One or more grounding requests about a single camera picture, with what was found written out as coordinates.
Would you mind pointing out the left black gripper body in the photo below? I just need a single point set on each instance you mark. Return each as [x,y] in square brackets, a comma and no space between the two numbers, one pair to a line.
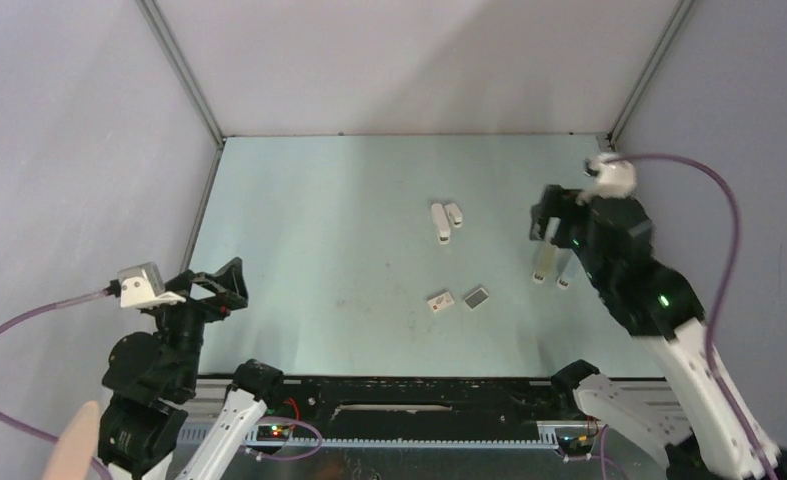
[185,322]

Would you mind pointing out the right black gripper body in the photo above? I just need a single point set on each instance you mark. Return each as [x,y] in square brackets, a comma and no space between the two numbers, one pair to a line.
[590,260]

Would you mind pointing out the small white mini stapler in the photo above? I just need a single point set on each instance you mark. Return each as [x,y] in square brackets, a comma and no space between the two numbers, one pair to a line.
[454,214]

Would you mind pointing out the staple box tray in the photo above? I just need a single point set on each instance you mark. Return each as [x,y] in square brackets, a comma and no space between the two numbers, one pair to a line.
[476,297]

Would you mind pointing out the long white stapler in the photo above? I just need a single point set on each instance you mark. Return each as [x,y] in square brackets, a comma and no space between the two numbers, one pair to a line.
[441,223]

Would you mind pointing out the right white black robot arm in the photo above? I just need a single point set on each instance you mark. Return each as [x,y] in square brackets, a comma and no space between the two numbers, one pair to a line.
[656,305]

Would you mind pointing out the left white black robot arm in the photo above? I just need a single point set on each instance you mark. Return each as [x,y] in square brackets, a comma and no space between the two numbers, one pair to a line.
[152,375]

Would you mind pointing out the beige stapler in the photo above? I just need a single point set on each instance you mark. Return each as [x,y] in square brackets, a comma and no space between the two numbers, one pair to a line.
[546,254]

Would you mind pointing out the left small circuit board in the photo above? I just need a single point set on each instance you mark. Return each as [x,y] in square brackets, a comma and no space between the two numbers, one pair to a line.
[274,433]

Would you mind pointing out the small circuit board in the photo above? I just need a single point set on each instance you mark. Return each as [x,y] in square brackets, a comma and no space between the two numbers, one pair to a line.
[274,433]
[576,446]

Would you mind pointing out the right small circuit board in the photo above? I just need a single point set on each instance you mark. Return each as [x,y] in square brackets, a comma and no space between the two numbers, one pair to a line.
[576,446]

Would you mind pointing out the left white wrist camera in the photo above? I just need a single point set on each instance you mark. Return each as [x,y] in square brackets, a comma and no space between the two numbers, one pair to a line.
[142,287]

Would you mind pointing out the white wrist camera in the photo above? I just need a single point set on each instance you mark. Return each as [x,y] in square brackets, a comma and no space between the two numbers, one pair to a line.
[613,177]
[142,287]

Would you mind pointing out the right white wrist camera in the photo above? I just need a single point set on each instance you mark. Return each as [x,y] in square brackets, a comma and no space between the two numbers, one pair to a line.
[613,177]

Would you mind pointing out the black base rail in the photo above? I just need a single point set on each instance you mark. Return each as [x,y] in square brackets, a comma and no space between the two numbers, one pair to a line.
[427,410]

